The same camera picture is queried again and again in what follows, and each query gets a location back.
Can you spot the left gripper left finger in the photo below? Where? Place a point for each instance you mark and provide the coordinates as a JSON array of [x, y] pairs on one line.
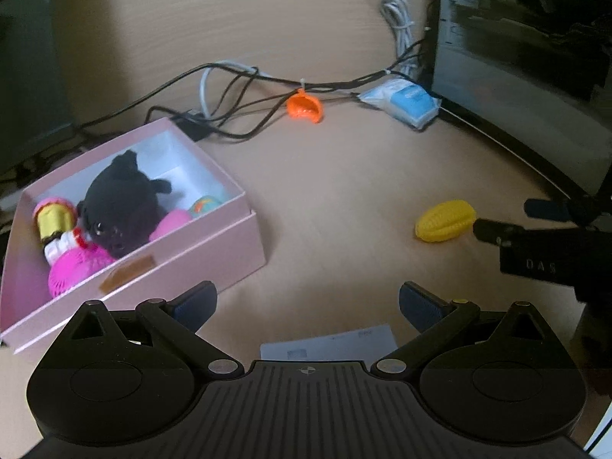
[[176, 322]]

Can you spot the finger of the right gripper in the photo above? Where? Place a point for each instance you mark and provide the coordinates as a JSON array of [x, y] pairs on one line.
[[497, 233], [577, 211]]

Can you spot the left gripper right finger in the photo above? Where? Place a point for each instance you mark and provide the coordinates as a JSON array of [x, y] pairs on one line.
[[441, 326]]

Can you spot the yellow corn toy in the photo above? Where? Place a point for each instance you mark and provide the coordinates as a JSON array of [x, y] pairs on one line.
[[445, 221]]

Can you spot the white paper card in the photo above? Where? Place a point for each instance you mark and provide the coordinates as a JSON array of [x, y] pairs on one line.
[[367, 345]]

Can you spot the blue white tissue pack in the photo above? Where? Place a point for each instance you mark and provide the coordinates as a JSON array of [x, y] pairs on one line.
[[403, 100]]

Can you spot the orange plastic toy shell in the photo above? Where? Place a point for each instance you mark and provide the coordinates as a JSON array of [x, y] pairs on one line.
[[303, 105]]

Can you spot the pink cardboard box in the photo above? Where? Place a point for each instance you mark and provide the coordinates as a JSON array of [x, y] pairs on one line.
[[223, 246]]

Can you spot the small globe ball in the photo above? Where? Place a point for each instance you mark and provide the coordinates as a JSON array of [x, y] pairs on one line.
[[204, 205]]

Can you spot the magenta round toy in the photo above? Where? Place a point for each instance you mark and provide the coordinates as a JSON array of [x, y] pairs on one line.
[[75, 266]]

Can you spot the black plush toy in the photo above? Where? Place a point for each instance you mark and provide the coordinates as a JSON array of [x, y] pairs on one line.
[[121, 207]]

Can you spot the doll with gold hat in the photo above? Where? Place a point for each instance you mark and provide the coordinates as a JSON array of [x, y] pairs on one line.
[[57, 222]]

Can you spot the computer tower case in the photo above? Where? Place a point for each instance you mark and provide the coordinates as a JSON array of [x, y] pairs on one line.
[[535, 76]]

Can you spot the black computer monitor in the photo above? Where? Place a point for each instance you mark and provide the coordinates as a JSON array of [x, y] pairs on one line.
[[35, 113]]

